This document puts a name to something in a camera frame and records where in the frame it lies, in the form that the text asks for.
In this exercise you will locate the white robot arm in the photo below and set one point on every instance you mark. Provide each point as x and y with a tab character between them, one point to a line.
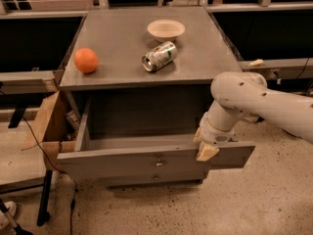
237	94

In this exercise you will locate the white paper bowl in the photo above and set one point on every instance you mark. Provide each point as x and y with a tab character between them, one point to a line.
165	30

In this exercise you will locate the orange fruit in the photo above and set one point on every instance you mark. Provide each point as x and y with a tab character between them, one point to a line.
86	60

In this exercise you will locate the crushed soda can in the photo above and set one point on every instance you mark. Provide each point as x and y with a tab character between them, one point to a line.
160	56

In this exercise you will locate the brown cardboard box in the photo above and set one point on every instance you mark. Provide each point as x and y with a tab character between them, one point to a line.
50	131

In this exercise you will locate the grey top drawer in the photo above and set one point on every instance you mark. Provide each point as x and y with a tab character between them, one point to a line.
119	138

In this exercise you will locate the black tripod leg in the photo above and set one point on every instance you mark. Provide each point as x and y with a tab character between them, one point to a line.
7	212

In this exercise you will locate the black table leg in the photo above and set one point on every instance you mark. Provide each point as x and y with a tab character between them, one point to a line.
43	214

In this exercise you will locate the grey drawer cabinet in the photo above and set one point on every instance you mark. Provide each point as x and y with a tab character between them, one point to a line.
120	39

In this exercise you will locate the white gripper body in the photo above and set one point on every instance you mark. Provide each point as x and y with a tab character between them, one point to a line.
214	135

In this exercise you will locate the small yellow foam piece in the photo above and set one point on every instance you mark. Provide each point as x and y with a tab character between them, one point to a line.
256	63

